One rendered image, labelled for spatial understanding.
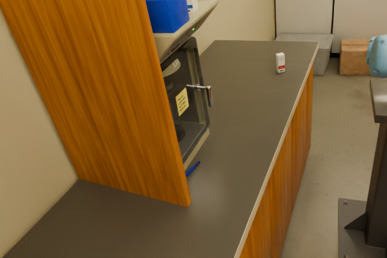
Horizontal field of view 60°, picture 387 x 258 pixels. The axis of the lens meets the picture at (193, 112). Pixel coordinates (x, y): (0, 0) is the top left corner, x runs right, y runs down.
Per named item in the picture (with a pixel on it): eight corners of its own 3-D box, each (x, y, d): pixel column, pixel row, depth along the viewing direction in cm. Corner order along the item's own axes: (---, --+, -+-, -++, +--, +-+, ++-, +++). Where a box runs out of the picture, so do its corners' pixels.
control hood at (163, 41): (145, 69, 98) (136, 35, 92) (192, 28, 121) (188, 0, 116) (179, 71, 93) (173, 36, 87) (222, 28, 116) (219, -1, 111)
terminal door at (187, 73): (174, 174, 120) (149, 74, 99) (208, 125, 143) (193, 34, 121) (176, 174, 120) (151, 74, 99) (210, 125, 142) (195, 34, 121)
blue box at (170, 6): (143, 33, 93) (134, 0, 89) (160, 21, 101) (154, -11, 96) (174, 33, 89) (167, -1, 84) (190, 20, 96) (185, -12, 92)
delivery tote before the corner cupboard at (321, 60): (270, 73, 383) (269, 46, 366) (280, 57, 413) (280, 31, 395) (326, 78, 355) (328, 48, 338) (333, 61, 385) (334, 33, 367)
